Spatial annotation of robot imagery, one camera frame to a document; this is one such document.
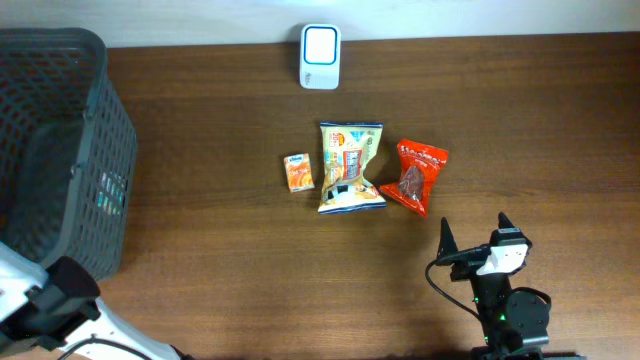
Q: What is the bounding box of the black cable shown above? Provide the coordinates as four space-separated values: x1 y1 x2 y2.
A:
424 244 494 324
54 337 156 360

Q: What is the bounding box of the orange tissue pack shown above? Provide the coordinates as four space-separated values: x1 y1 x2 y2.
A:
284 153 315 193

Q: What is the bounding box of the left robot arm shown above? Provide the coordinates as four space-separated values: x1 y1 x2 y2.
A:
1 245 190 360

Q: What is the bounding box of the teal tissue pack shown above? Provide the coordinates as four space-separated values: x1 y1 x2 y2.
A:
95 172 126 216

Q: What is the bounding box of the beige snack bag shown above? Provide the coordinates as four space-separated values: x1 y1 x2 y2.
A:
318 122 386 215

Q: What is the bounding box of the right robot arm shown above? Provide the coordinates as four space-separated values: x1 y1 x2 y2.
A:
435 213 551 359

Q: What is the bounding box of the white barcode scanner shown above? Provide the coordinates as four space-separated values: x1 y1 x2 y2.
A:
299 24 342 90

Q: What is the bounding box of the left black cable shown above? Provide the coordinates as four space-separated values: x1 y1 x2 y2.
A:
54 337 156 360

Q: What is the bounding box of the right black cable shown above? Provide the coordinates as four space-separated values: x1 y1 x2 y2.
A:
424 244 494 324

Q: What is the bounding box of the grey plastic mesh basket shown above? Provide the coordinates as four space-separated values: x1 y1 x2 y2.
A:
1 28 138 281

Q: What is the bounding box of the red Hacks candy bag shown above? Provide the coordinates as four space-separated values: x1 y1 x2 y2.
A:
380 139 449 217

